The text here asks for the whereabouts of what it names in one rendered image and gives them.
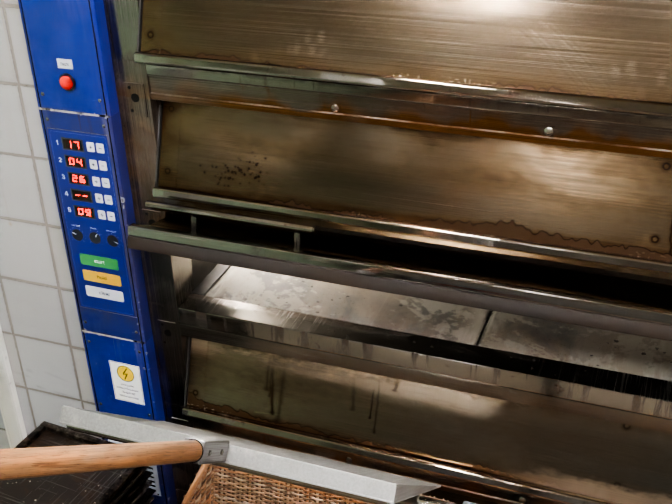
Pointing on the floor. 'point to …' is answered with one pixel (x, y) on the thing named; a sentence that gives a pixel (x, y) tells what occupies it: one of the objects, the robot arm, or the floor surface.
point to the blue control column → (71, 34)
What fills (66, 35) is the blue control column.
